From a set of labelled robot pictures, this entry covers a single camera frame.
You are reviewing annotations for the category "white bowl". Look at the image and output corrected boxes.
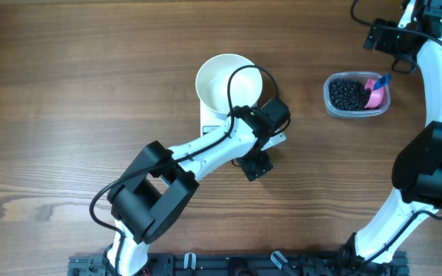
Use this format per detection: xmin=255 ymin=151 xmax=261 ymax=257
xmin=195 ymin=54 xmax=262 ymax=116

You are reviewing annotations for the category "white digital kitchen scale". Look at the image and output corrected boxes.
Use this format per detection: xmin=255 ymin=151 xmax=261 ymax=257
xmin=200 ymin=102 xmax=287 ymax=150

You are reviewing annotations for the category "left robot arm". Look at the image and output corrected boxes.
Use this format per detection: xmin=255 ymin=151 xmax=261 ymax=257
xmin=107 ymin=107 xmax=286 ymax=275

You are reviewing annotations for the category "clear plastic container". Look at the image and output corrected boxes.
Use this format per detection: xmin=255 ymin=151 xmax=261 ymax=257
xmin=323 ymin=71 xmax=391 ymax=119

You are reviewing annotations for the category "pink scoop with blue handle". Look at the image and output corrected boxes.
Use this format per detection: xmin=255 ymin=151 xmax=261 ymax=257
xmin=364 ymin=74 xmax=391 ymax=109

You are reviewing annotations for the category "black mounting rail base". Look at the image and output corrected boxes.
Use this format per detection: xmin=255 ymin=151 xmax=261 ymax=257
xmin=67 ymin=251 xmax=410 ymax=276

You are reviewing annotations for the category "black beans pile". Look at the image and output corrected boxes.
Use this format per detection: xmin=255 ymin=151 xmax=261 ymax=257
xmin=328 ymin=78 xmax=370 ymax=111

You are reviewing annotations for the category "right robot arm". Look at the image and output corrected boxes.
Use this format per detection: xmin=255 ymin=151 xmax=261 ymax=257
xmin=336 ymin=1 xmax=442 ymax=275

